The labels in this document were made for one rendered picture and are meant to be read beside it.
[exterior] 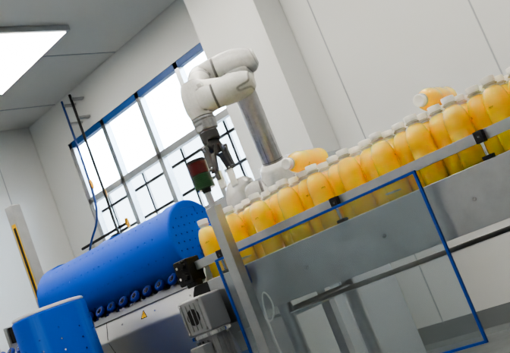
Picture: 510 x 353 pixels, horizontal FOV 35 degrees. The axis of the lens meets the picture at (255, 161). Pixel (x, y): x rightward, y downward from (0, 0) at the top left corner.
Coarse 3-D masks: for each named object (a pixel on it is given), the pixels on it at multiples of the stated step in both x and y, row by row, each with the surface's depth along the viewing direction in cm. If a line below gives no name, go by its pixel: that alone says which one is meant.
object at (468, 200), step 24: (480, 168) 218; (504, 168) 214; (432, 192) 227; (456, 192) 223; (480, 192) 219; (504, 192) 215; (456, 216) 223; (480, 216) 219; (504, 216) 215; (480, 240) 234; (216, 288) 278
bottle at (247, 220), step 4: (248, 204) 281; (244, 208) 282; (248, 208) 280; (244, 212) 280; (248, 212) 279; (244, 216) 280; (248, 216) 279; (244, 220) 280; (248, 220) 279; (248, 224) 279; (252, 224) 278; (248, 228) 279; (252, 228) 278; (248, 232) 280; (252, 232) 278; (256, 232) 278
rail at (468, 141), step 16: (496, 128) 216; (464, 144) 222; (416, 160) 231; (432, 160) 228; (384, 176) 238; (352, 192) 245; (320, 208) 252; (288, 224) 260; (256, 240) 268; (208, 256) 281
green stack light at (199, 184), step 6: (198, 174) 256; (204, 174) 257; (210, 174) 258; (192, 180) 259; (198, 180) 256; (204, 180) 256; (210, 180) 257; (198, 186) 256; (204, 186) 256; (210, 186) 257; (198, 192) 259
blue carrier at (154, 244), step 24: (168, 216) 304; (192, 216) 313; (120, 240) 322; (144, 240) 309; (168, 240) 301; (192, 240) 308; (72, 264) 341; (96, 264) 327; (120, 264) 318; (144, 264) 310; (168, 264) 305; (48, 288) 347; (72, 288) 336; (96, 288) 328; (120, 288) 323
